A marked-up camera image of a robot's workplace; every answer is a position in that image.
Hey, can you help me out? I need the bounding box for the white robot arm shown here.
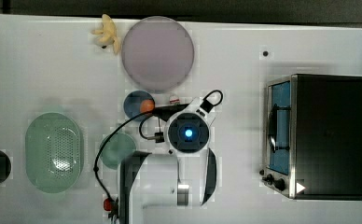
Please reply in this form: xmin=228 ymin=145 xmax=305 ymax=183
xmin=117 ymin=97 xmax=217 ymax=224

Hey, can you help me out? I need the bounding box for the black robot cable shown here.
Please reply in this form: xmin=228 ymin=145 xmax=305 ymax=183
xmin=92 ymin=90 xmax=224 ymax=224

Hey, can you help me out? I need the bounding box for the yellow banana bunch toy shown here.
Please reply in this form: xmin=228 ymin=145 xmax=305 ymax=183
xmin=90 ymin=14 xmax=120 ymax=55

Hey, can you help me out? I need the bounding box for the blue bowl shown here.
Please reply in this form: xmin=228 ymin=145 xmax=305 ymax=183
xmin=123 ymin=91 xmax=155 ymax=119

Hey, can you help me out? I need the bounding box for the grey round plate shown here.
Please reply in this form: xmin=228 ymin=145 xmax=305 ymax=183
xmin=121 ymin=16 xmax=195 ymax=92

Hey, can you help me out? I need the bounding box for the dark red strawberry toy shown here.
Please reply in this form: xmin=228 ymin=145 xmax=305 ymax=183
xmin=104 ymin=199 xmax=113 ymax=212

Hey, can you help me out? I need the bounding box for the orange fruit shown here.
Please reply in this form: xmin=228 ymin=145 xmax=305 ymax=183
xmin=140 ymin=99 xmax=155 ymax=113

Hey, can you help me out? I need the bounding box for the black toaster oven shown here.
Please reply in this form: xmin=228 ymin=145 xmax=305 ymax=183
xmin=259 ymin=74 xmax=362 ymax=201

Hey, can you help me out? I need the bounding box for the green oval strainer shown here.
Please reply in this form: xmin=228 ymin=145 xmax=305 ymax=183
xmin=25 ymin=113 xmax=83 ymax=193

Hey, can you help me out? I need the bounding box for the green metal pot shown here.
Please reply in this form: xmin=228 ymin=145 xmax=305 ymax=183
xmin=100 ymin=133 xmax=136 ymax=170

